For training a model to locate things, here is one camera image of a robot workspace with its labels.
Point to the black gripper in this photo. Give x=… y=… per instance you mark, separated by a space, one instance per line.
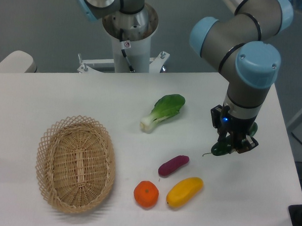
x=243 y=127

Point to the green cucumber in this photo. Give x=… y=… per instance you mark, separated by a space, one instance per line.
x=224 y=147

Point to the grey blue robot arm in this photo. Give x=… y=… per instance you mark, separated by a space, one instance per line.
x=235 y=48

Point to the woven wicker basket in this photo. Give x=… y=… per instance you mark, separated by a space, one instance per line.
x=75 y=165

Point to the purple sweet potato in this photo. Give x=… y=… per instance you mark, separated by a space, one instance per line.
x=173 y=165

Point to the green bok choy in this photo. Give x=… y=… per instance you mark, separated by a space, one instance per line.
x=166 y=107

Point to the yellow mango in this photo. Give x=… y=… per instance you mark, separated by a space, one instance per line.
x=184 y=191

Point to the black device at table edge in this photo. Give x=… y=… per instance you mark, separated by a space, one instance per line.
x=295 y=212

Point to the orange tangerine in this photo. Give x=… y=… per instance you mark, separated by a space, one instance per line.
x=146 y=194

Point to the white chair armrest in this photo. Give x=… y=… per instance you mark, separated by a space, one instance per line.
x=18 y=62

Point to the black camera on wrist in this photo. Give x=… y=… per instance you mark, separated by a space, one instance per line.
x=216 y=116

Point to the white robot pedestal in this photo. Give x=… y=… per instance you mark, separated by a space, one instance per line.
x=130 y=36

